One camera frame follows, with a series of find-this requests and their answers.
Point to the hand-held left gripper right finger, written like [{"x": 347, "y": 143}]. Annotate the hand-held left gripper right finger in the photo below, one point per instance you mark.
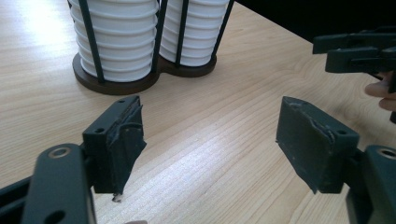
[{"x": 314, "y": 146}]

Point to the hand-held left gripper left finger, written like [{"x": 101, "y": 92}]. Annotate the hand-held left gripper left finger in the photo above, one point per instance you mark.
[{"x": 124, "y": 146}]

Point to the tall stack of white cups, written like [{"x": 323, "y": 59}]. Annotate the tall stack of white cups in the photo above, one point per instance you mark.
[{"x": 199, "y": 34}]

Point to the short stack of white cups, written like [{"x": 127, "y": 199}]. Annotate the short stack of white cups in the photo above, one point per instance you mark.
[{"x": 121, "y": 46}]

